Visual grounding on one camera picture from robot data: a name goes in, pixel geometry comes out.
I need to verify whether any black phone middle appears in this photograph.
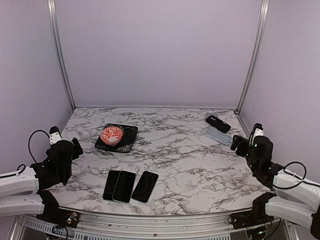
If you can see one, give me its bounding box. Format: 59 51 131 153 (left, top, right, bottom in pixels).
112 170 136 204

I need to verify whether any light blue phone case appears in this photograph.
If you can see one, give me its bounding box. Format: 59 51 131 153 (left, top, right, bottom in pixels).
204 127 232 146

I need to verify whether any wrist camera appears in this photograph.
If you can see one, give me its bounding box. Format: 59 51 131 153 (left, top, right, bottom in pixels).
250 123 264 141
49 126 62 145

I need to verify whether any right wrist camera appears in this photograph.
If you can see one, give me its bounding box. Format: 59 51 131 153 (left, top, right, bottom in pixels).
250 123 264 141

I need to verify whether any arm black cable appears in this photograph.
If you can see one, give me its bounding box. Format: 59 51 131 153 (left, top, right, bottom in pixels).
271 161 320 191
14 129 52 178

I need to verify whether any front aluminium rail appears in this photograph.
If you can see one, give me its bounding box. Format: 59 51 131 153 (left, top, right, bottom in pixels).
7 197 301 240

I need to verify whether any left aluminium frame post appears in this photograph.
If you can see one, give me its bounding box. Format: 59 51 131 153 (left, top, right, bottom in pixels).
47 0 76 112

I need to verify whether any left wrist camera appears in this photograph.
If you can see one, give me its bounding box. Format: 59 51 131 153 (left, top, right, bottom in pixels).
49 126 62 145

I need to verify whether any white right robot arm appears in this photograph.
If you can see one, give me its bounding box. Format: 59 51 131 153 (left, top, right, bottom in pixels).
230 135 320 239

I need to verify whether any black phone light-blue edge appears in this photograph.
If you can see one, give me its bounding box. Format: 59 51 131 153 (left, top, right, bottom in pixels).
131 171 159 203

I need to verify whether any black phone case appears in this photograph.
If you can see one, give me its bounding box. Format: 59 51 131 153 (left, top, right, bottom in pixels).
205 115 231 134

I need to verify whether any right aluminium frame post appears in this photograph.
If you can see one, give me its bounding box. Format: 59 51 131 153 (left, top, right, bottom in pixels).
236 0 270 115

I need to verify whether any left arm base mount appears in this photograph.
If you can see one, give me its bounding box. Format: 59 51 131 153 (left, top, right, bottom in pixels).
36 206 80 228

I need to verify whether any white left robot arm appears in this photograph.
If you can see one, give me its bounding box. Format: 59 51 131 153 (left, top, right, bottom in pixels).
0 138 84 223

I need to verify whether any aluminium frame post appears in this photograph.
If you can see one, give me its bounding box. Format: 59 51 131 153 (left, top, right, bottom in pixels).
47 0 76 112
236 0 270 115

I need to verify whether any black phone leftmost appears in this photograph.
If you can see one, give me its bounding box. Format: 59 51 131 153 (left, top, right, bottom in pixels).
102 170 120 201

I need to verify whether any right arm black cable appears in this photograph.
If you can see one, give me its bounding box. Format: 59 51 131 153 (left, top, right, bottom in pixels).
271 161 320 191

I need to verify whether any grey phone case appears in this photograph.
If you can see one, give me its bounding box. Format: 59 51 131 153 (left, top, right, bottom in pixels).
205 112 218 118

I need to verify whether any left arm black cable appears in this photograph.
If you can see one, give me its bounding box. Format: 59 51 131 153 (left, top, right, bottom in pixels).
14 129 52 178

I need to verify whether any red white patterned bowl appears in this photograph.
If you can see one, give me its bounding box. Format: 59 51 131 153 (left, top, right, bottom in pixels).
100 126 123 146

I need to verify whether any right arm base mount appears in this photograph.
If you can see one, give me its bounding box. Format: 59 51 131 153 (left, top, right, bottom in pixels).
227 210 274 230

